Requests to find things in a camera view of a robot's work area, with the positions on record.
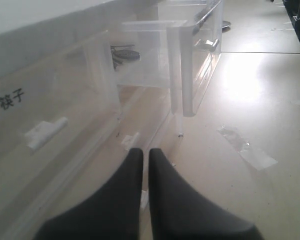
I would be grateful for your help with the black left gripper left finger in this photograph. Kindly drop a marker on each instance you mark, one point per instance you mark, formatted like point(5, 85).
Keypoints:
point(111, 213)

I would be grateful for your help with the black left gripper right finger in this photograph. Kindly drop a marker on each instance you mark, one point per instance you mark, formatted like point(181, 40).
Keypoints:
point(179, 212)

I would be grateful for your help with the key bunch with blue tag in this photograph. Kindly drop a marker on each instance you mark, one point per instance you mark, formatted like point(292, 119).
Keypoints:
point(123, 53)

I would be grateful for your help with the middle wide clear drawer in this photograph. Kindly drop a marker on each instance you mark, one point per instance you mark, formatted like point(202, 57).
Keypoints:
point(86, 163)

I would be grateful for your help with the translucent plastic drawer cabinet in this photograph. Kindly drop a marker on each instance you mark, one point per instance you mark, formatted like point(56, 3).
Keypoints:
point(31, 31)

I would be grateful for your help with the clear tape piece on table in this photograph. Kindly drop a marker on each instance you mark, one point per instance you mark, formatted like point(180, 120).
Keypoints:
point(255, 156)

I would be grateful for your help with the round metal plate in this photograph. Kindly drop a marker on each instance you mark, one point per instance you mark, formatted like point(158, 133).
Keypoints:
point(226, 24)

